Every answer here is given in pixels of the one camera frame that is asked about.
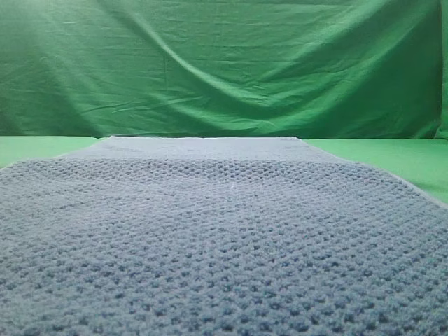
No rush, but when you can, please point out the blue waffle-weave towel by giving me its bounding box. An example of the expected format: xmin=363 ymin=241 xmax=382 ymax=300
xmin=1 ymin=138 xmax=447 ymax=335

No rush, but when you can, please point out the green backdrop cloth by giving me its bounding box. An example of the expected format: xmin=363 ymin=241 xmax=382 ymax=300
xmin=1 ymin=1 xmax=447 ymax=139

